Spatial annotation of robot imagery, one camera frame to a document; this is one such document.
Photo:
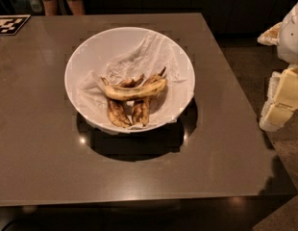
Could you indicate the black white marker tag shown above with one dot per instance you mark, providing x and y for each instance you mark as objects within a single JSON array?
[{"x": 11, "y": 24}]

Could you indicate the clear plastic bottle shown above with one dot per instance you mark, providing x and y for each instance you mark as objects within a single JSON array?
[{"x": 36, "y": 6}]

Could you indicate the white paper towel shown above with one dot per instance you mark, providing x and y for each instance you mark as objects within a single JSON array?
[{"x": 149, "y": 58}]

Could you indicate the yellow spotted banana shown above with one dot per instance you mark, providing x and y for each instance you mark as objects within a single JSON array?
[{"x": 136, "y": 93}]

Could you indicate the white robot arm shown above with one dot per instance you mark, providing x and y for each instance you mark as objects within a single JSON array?
[{"x": 282, "y": 93}]

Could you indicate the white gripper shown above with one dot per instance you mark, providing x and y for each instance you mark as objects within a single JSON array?
[{"x": 291, "y": 36}]

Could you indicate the brown banana right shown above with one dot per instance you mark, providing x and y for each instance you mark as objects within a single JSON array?
[{"x": 141, "y": 108}]

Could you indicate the white bowl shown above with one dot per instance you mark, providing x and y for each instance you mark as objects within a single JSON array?
[{"x": 91, "y": 61}]

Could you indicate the brown banana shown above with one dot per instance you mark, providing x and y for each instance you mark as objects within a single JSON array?
[
  {"x": 141, "y": 108},
  {"x": 117, "y": 115}
]

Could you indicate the brown banana left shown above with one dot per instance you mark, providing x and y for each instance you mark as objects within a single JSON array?
[{"x": 117, "y": 115}]

